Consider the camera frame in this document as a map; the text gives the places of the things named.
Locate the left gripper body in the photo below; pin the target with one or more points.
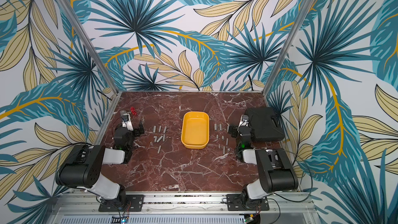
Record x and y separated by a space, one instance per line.
137 132

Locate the black plastic tool case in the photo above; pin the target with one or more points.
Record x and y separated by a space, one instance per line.
264 125

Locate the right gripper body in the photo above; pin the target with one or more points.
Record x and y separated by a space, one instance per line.
234 130

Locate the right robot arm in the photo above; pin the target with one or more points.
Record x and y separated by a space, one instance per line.
275 171

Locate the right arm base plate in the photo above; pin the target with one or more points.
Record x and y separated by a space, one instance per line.
239 202

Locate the yellow plastic storage box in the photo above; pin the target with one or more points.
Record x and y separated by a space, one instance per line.
195 130

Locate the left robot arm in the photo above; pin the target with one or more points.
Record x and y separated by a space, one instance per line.
82 167

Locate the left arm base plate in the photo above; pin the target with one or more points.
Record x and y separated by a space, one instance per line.
128 203

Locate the metal valve red handle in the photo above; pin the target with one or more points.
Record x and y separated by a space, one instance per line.
128 115

